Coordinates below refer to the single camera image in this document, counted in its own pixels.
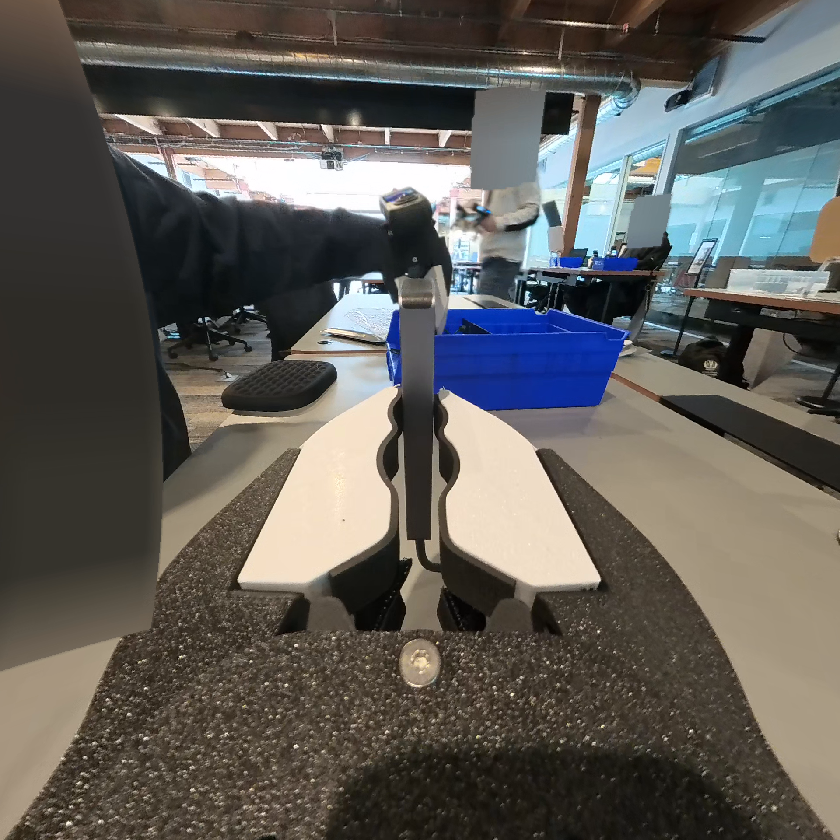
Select silver ventilation duct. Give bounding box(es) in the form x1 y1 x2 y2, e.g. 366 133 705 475
75 36 641 116

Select grey usb hub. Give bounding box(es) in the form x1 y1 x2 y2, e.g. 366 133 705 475
398 274 438 541

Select wooden office desk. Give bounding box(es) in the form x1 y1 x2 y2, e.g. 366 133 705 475
682 287 840 395

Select black mesh wrist rest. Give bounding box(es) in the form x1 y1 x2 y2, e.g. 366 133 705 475
221 360 337 414

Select black overhead beam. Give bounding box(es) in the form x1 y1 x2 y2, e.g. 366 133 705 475
82 66 575 135

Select black wall-mounted unit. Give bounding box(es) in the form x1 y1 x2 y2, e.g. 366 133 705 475
665 56 721 112

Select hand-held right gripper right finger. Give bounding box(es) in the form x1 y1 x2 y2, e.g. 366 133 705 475
437 387 602 632

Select black desk mat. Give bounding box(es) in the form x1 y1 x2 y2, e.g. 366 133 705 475
659 394 840 490

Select blue plastic bin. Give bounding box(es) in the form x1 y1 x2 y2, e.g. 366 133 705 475
386 308 627 411

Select wooden support post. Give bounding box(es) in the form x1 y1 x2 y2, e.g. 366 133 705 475
563 95 602 257

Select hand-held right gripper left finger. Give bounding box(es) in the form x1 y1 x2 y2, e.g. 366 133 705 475
236 386 403 632

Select plastic bag on table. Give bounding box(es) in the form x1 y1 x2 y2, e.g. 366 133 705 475
320 308 389 345

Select person's left forearm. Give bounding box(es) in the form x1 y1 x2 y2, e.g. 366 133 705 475
108 147 391 329

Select black office chair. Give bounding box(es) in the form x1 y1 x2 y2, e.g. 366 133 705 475
167 315 253 362

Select black backpack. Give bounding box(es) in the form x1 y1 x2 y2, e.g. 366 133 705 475
679 336 746 388

